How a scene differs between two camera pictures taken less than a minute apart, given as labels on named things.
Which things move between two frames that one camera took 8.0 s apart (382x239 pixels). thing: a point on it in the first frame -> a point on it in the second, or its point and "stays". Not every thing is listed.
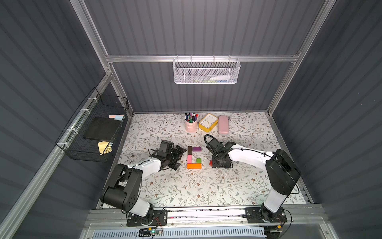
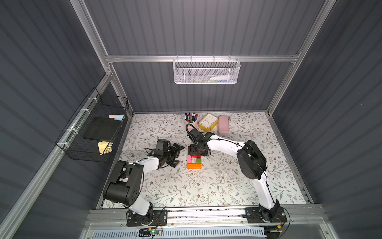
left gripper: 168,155 stays
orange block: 194,166 stays
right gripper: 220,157 -> 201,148
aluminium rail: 295,216 stays
